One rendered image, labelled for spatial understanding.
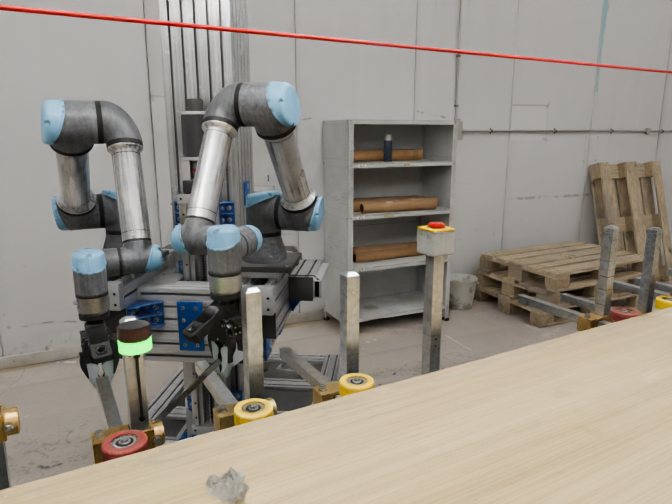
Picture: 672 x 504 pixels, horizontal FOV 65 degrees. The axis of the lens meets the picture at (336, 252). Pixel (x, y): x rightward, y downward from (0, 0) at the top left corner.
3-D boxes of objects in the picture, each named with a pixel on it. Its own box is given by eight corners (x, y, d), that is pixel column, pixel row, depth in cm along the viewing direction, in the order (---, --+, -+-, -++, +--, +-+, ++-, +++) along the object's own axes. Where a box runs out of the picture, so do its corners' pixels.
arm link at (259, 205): (254, 226, 187) (253, 188, 184) (290, 228, 183) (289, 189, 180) (239, 232, 175) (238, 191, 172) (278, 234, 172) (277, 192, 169)
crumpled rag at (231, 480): (201, 477, 88) (200, 464, 87) (242, 467, 91) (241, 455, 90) (210, 511, 80) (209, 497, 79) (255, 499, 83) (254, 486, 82)
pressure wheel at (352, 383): (335, 431, 121) (335, 384, 118) (343, 413, 128) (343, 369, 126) (370, 435, 119) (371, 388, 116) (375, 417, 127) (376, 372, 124)
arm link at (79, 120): (105, 235, 182) (103, 123, 139) (56, 239, 175) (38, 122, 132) (101, 206, 187) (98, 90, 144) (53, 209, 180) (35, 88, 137)
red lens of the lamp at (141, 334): (115, 334, 101) (114, 323, 101) (148, 328, 104) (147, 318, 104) (119, 344, 96) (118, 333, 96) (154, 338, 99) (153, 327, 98)
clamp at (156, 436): (92, 454, 108) (90, 432, 107) (161, 436, 114) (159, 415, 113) (95, 469, 103) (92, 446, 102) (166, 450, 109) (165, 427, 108)
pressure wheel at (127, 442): (104, 488, 101) (98, 433, 99) (147, 475, 105) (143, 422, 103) (109, 513, 94) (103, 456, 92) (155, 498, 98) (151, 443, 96)
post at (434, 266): (417, 408, 150) (422, 252, 140) (430, 404, 152) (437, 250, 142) (427, 415, 146) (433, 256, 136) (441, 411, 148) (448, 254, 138)
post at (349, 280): (339, 449, 138) (339, 270, 127) (351, 445, 140) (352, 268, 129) (346, 456, 135) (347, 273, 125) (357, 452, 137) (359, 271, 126)
